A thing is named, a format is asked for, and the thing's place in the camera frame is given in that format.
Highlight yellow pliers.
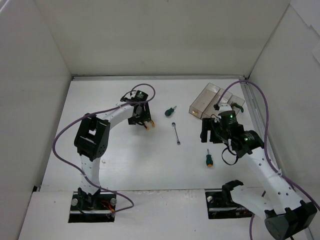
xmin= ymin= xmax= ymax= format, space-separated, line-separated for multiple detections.
xmin=142 ymin=120 xmax=156 ymax=131

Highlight stubby green screwdriver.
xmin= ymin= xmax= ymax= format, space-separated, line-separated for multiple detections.
xmin=164 ymin=105 xmax=177 ymax=118

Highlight green orange screwdriver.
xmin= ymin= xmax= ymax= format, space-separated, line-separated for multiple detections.
xmin=205 ymin=149 xmax=213 ymax=168

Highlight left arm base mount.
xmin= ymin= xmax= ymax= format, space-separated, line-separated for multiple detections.
xmin=68 ymin=192 xmax=117 ymax=223

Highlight small silver ratchet wrench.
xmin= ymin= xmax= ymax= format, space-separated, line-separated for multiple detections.
xmin=171 ymin=122 xmax=181 ymax=146

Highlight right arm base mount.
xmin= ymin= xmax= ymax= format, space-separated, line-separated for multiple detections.
xmin=205 ymin=190 xmax=253 ymax=220

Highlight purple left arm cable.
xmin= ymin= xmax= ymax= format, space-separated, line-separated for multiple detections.
xmin=51 ymin=83 xmax=135 ymax=213

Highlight clear bin right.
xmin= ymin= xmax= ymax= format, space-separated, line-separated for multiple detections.
xmin=230 ymin=95 xmax=245 ymax=111

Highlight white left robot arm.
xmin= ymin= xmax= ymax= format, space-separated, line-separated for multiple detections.
xmin=74 ymin=90 xmax=155 ymax=210

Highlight clear bin left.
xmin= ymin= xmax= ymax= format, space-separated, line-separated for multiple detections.
xmin=188 ymin=83 xmax=221 ymax=119

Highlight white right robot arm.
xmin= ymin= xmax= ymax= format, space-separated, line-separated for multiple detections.
xmin=200 ymin=103 xmax=317 ymax=240

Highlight green handled cutters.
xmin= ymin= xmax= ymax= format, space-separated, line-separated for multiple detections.
xmin=231 ymin=102 xmax=244 ymax=113

